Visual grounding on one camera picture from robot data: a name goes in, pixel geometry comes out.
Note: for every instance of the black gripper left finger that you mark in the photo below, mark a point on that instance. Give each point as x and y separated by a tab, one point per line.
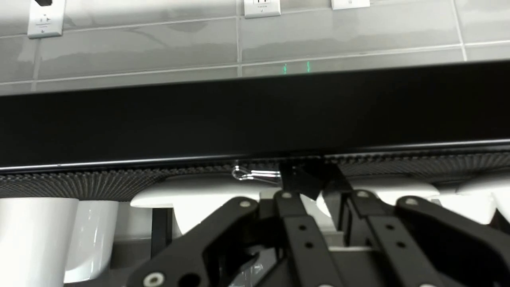
212	240

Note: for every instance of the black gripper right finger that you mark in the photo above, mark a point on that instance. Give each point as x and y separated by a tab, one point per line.
435	240

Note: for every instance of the white shelf bowl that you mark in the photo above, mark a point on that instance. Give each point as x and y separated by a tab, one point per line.
403	189
191	193
478	200

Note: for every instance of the black binder clip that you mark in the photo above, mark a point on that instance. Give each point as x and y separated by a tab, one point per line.
299	176

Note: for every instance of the black ribbed shelf liner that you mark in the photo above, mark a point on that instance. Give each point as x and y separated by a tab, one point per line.
79	184

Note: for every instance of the white mug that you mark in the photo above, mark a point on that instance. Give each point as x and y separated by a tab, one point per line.
31	244
95	240

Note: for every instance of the white outlet with plug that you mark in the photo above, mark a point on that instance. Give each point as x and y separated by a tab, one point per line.
44	18

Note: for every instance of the black wall shelf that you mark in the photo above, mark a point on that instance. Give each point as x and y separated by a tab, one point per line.
255	117

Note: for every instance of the white wall outlet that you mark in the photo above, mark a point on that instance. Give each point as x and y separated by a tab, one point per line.
261	7
350	4

